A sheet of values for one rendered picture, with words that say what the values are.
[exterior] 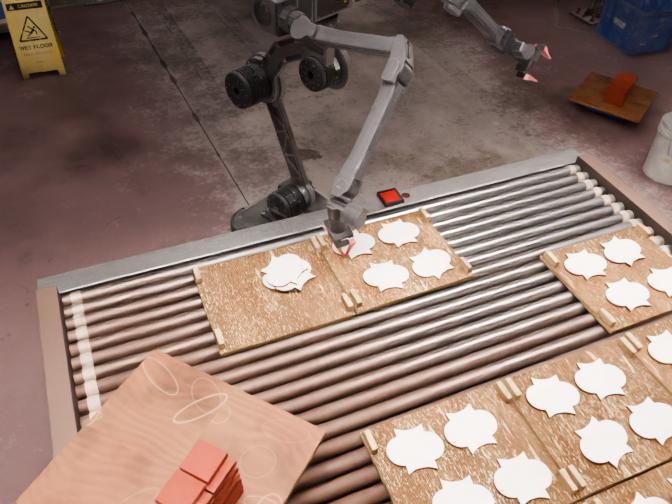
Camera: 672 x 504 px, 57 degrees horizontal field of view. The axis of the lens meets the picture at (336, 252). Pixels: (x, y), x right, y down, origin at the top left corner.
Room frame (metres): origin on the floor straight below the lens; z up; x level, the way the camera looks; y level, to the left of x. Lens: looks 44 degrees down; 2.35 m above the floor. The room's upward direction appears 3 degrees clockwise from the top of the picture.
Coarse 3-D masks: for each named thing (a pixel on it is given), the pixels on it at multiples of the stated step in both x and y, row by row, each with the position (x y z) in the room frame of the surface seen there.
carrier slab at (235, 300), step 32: (256, 256) 1.44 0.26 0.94; (320, 256) 1.45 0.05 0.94; (224, 288) 1.29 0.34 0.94; (256, 288) 1.30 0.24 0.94; (320, 288) 1.31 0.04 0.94; (224, 320) 1.17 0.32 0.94; (256, 320) 1.17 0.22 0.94; (288, 320) 1.18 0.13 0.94; (320, 320) 1.18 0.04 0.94; (224, 352) 1.05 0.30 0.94
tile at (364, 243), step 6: (354, 234) 1.56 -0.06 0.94; (360, 234) 1.56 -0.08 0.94; (366, 234) 1.56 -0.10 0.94; (360, 240) 1.53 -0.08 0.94; (366, 240) 1.53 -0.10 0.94; (372, 240) 1.53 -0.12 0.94; (354, 246) 1.50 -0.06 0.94; (360, 246) 1.50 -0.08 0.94; (366, 246) 1.50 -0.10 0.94; (372, 246) 1.50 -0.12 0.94; (336, 252) 1.47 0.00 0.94; (354, 252) 1.47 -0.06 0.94; (360, 252) 1.47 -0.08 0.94; (366, 252) 1.47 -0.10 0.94
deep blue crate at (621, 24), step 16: (608, 0) 5.41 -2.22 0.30; (624, 0) 5.25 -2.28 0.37; (640, 0) 5.57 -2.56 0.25; (656, 0) 5.43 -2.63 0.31; (608, 16) 5.36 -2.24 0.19; (624, 16) 5.19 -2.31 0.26; (640, 16) 5.03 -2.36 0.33; (656, 16) 5.04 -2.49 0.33; (608, 32) 5.30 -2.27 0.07; (624, 32) 5.14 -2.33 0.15; (640, 32) 5.00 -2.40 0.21; (656, 32) 5.07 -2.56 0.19; (624, 48) 5.08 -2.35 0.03; (640, 48) 5.04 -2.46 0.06; (656, 48) 5.10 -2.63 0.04
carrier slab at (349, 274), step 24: (408, 216) 1.68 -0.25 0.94; (432, 240) 1.56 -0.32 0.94; (336, 264) 1.42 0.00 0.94; (360, 264) 1.42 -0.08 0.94; (408, 264) 1.44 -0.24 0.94; (456, 264) 1.45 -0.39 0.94; (360, 288) 1.32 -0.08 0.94; (408, 288) 1.33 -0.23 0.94; (432, 288) 1.34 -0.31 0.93; (360, 312) 1.23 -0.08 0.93
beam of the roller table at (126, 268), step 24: (504, 168) 2.02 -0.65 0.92; (528, 168) 2.03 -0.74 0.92; (552, 168) 2.04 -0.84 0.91; (408, 192) 1.84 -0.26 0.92; (432, 192) 1.85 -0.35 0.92; (456, 192) 1.86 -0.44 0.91; (312, 216) 1.67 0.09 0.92; (216, 240) 1.53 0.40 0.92; (240, 240) 1.53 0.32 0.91; (264, 240) 1.54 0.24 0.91; (120, 264) 1.39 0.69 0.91; (144, 264) 1.40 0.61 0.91; (168, 264) 1.40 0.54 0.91; (72, 288) 1.28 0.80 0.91
